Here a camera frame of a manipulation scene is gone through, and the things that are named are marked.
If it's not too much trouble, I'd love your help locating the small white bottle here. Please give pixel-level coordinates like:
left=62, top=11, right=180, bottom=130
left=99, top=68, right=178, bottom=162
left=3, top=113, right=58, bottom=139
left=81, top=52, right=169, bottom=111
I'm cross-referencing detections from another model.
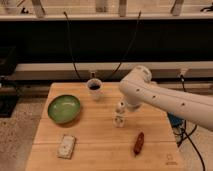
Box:
left=113, top=101, right=125, bottom=128

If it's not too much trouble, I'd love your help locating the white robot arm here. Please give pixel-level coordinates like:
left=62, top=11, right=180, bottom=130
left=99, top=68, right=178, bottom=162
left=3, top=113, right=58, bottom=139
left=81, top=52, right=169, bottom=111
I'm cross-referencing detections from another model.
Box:
left=119, top=65, right=213, bottom=131

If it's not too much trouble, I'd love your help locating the white cup with dark liquid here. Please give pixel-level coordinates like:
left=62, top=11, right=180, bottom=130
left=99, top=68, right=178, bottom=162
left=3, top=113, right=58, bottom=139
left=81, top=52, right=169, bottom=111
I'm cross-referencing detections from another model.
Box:
left=86, top=78, right=102, bottom=100

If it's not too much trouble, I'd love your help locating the green bowl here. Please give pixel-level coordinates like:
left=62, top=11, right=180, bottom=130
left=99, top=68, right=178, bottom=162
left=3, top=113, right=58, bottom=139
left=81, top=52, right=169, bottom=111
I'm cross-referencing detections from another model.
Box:
left=47, top=95, right=81, bottom=124

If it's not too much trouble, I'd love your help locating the red-brown sausage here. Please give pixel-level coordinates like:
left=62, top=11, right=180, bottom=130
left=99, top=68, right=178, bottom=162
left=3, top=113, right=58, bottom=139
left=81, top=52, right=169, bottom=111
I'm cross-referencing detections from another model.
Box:
left=133, top=132, right=144, bottom=155

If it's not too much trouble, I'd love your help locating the white sponge block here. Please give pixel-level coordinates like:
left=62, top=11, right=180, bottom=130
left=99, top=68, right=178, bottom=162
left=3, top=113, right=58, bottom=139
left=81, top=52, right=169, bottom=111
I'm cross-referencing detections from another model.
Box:
left=57, top=135, right=76, bottom=159

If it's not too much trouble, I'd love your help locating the blue connector box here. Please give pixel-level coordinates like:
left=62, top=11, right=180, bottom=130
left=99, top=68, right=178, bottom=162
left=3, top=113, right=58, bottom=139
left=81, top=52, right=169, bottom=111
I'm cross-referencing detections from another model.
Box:
left=168, top=114, right=183, bottom=127

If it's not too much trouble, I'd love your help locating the black object at left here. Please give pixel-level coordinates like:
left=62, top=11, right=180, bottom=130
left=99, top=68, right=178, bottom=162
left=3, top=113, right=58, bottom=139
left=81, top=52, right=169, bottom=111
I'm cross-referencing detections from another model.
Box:
left=0, top=46, right=20, bottom=118

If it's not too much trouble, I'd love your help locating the black hanging cable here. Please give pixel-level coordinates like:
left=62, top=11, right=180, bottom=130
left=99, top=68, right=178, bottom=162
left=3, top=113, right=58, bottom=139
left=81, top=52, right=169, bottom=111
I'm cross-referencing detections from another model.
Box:
left=62, top=10, right=142, bottom=82

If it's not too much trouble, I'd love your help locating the black cable by robot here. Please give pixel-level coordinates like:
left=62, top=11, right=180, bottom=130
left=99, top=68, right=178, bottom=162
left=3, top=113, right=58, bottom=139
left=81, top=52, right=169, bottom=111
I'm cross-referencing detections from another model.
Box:
left=173, top=74, right=207, bottom=171

